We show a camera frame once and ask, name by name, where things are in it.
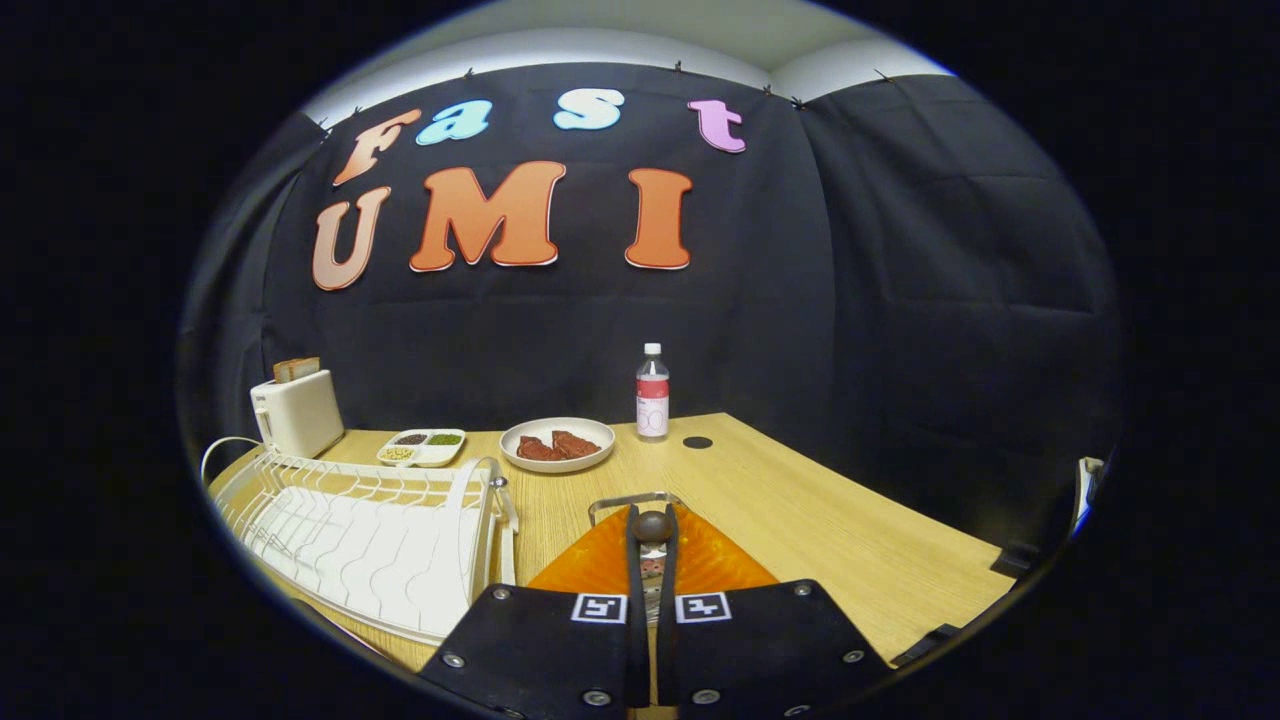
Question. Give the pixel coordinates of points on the toast bread slice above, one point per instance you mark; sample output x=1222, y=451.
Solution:
x=285, y=371
x=308, y=367

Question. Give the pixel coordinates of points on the white plate with steaks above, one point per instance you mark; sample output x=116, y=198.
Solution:
x=590, y=430

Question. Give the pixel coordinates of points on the red steak piece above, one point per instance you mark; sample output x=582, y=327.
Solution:
x=577, y=444
x=538, y=449

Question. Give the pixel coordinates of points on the black backdrop cloth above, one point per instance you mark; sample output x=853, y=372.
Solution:
x=560, y=340

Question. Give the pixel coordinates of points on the pile of yellow beans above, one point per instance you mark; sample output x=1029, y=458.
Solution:
x=397, y=454

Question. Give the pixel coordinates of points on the white divided dish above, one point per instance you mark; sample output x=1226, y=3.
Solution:
x=440, y=455

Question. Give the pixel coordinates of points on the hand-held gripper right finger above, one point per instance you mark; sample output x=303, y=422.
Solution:
x=667, y=650

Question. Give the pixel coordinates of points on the white blue-edged object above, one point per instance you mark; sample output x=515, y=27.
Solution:
x=1088, y=490

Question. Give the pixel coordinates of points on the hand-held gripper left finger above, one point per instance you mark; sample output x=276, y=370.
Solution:
x=637, y=640

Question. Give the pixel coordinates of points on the clear bottle with red label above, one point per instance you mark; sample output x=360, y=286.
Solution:
x=653, y=405

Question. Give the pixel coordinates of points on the white toaster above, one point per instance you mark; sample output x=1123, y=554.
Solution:
x=300, y=415

